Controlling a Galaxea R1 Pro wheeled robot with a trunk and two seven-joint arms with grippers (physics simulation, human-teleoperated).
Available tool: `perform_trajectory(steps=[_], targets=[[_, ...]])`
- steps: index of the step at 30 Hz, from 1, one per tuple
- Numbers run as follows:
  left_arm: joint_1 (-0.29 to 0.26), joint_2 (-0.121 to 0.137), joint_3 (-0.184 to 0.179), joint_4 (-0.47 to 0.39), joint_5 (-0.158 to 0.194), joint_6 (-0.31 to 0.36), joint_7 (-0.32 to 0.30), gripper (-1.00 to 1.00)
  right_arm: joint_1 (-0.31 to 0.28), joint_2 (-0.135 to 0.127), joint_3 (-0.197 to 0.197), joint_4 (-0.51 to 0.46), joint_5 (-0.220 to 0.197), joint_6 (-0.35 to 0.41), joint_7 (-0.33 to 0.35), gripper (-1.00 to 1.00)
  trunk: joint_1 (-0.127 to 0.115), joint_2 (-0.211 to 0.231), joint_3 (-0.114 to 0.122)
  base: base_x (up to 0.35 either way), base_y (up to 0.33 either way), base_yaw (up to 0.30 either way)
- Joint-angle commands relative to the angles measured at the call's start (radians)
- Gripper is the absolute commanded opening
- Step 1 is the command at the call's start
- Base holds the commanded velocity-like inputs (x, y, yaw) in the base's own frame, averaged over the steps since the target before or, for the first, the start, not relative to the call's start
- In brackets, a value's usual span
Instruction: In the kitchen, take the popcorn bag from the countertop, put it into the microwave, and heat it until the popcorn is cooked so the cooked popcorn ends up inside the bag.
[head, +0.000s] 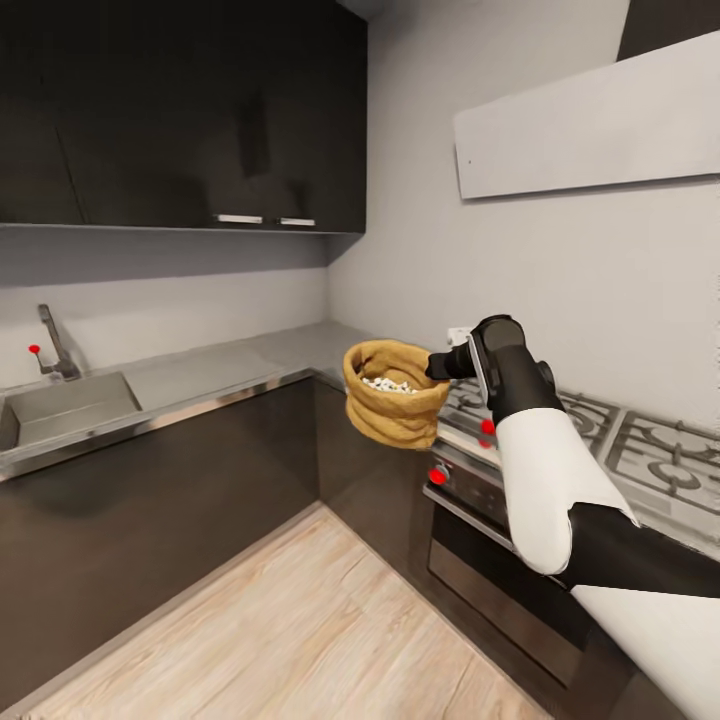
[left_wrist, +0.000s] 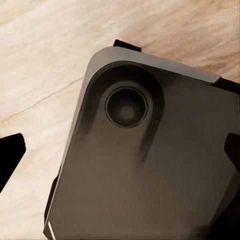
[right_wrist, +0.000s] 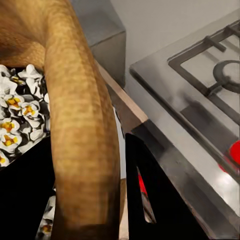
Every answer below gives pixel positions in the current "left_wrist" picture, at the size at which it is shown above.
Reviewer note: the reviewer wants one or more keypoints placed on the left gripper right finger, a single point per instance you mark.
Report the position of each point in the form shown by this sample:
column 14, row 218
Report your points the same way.
column 232, row 149

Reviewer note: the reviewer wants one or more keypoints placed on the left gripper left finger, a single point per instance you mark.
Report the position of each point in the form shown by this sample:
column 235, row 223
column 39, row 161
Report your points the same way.
column 12, row 149

